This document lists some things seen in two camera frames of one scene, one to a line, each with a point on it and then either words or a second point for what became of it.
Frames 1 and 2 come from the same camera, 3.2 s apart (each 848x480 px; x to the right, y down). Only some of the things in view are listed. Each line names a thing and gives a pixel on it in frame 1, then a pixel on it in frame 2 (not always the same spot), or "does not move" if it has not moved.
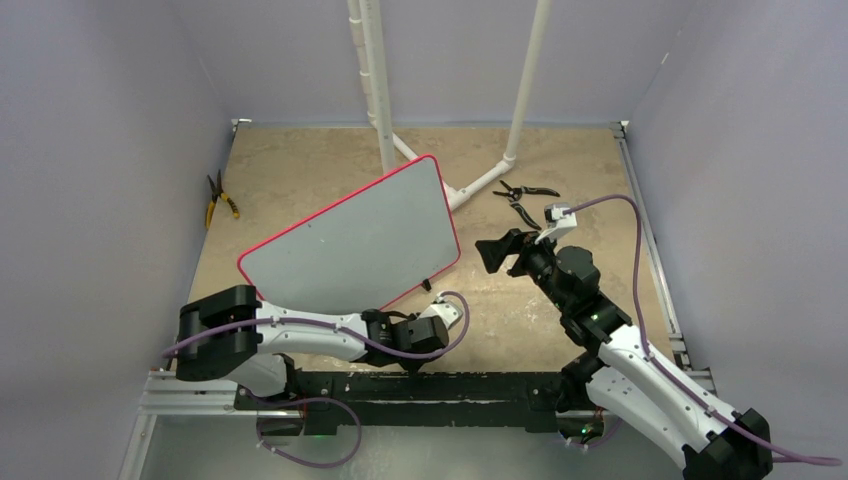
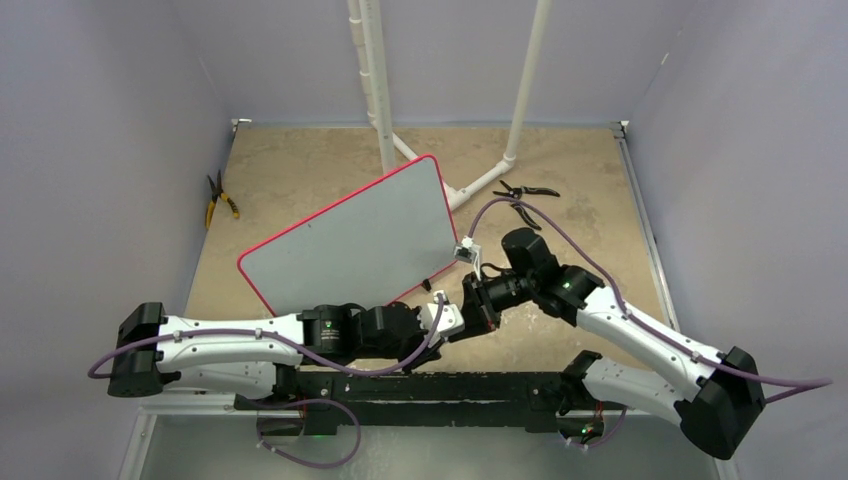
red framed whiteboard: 364,252 does not move
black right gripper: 515,241 → 478,315
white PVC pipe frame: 363,26 does not move
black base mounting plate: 331,399 does not move
